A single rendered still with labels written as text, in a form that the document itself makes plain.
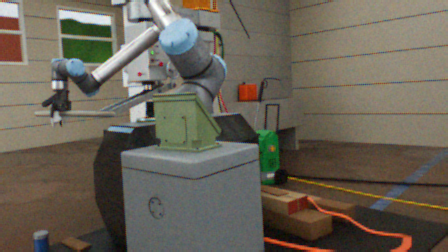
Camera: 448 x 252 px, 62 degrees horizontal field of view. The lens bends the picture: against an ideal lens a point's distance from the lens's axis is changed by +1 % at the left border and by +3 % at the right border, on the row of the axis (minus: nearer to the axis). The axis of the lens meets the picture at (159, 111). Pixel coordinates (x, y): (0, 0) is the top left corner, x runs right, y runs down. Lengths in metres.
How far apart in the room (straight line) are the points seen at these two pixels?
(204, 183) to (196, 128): 0.21
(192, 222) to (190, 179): 0.14
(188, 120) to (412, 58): 5.81
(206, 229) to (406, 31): 6.01
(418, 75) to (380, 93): 0.57
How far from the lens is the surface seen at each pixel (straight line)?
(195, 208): 1.22
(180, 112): 1.35
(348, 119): 7.18
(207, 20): 3.16
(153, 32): 1.99
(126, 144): 2.29
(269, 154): 4.08
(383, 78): 6.99
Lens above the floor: 1.08
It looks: 3 degrees down
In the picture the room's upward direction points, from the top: 4 degrees counter-clockwise
